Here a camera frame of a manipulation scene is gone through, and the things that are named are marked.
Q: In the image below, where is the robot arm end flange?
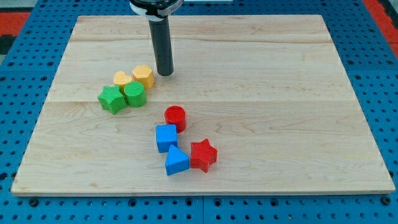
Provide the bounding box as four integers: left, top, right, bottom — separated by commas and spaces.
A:
129, 0, 184, 22

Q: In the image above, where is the red cylinder block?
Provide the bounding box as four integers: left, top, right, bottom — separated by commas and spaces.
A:
164, 105, 187, 133

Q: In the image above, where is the blue cube block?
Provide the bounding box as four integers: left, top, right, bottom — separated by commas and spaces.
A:
155, 124, 178, 153

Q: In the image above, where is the red star block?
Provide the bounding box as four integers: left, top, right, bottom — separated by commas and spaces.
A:
190, 139, 218, 173

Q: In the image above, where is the blue triangle block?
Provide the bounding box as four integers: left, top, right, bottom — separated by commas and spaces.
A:
165, 145, 190, 175

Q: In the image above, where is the wooden board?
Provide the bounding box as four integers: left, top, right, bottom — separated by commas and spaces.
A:
11, 15, 395, 197

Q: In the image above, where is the green cylinder block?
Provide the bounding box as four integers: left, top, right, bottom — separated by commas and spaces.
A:
124, 82, 147, 108

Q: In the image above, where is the yellow hexagon block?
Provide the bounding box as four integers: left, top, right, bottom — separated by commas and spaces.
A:
132, 65, 155, 90

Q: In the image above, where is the yellow heart block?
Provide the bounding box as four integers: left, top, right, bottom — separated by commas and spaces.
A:
113, 71, 133, 93

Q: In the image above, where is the green star block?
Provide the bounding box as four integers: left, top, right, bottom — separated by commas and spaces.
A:
98, 86, 127, 114

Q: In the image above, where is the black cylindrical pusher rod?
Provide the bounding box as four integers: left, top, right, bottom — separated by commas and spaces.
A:
149, 17, 174, 76

